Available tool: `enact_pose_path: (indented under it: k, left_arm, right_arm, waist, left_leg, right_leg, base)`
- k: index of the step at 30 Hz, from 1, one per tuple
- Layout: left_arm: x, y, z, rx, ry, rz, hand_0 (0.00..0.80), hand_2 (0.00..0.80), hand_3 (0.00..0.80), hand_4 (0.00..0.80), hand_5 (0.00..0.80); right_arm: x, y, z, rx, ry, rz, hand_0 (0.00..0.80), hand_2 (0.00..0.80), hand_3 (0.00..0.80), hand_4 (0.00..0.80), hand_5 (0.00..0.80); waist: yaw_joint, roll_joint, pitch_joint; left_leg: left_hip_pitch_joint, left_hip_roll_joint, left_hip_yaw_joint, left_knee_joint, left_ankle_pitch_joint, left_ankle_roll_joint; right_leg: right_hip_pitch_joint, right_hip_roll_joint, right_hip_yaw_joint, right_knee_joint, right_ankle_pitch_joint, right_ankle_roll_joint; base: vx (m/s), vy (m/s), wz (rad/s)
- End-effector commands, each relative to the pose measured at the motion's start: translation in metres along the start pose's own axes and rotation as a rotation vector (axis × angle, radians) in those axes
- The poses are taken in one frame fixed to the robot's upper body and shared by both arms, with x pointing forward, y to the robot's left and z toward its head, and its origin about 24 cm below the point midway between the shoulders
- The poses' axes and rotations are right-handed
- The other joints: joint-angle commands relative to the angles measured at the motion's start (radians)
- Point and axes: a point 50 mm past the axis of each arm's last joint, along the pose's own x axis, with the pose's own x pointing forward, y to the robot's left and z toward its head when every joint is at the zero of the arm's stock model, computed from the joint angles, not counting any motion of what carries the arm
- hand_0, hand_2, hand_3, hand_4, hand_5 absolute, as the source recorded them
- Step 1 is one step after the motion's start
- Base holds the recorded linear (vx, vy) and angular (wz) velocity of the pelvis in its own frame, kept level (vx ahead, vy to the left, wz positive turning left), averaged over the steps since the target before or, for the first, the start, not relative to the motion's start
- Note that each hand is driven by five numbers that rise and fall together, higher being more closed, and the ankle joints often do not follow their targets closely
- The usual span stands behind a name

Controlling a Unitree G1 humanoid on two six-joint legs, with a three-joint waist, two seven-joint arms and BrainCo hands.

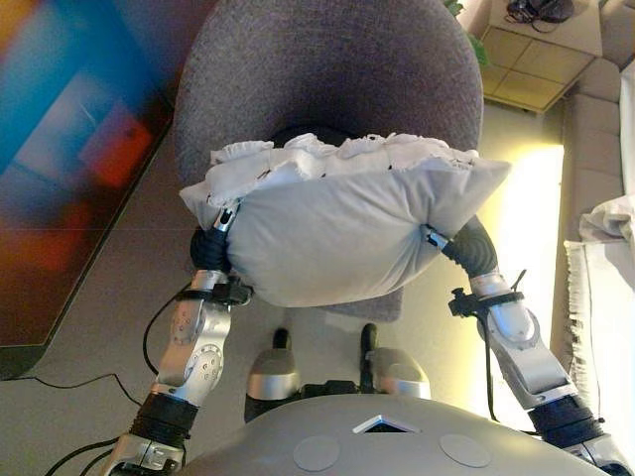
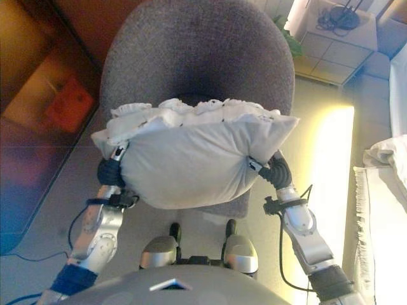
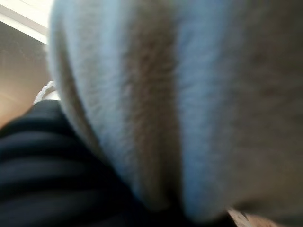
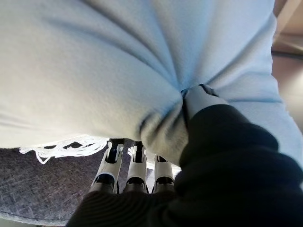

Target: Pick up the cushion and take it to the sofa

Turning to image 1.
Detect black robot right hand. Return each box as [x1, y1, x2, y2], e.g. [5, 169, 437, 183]
[421, 215, 500, 277]

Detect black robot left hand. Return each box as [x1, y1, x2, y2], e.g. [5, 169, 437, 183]
[190, 201, 244, 273]

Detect cream fringed blanket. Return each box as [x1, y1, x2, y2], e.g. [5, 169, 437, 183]
[179, 132, 513, 309]

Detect beige sofa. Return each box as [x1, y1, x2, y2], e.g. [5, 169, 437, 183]
[549, 0, 635, 371]

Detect black robot right foot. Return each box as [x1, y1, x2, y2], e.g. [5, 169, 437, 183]
[360, 322, 380, 393]

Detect crumpled white cloth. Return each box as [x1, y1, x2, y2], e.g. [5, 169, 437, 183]
[578, 194, 635, 244]

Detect silver robot right leg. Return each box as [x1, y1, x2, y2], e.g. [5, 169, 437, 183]
[369, 346, 432, 401]

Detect silver robot leg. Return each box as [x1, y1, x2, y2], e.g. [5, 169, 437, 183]
[243, 346, 304, 423]
[369, 346, 432, 401]

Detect silver robot left leg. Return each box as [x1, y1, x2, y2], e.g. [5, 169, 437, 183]
[243, 346, 304, 423]

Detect white fringed throw blanket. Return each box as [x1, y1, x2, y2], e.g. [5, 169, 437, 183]
[563, 237, 635, 450]

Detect colourful abstract rug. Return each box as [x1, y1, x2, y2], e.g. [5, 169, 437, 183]
[0, 0, 219, 381]

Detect beige panelled side table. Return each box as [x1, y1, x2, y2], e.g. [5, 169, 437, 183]
[477, 0, 604, 116]

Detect green plant leaves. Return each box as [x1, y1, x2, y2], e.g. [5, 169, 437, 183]
[443, 0, 492, 69]

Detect grey robot torso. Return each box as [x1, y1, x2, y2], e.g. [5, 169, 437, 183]
[173, 394, 624, 476]

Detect grey round fabric armchair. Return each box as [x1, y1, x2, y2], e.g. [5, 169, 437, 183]
[173, 0, 485, 321]

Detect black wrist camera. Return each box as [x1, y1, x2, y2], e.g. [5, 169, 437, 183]
[210, 276, 255, 305]
[447, 289, 480, 319]

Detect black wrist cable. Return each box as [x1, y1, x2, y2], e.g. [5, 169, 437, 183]
[142, 285, 200, 379]
[479, 316, 501, 423]

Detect black floor cable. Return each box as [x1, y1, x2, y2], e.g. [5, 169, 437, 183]
[33, 372, 146, 409]

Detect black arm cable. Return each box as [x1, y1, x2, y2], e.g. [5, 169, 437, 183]
[43, 434, 121, 476]

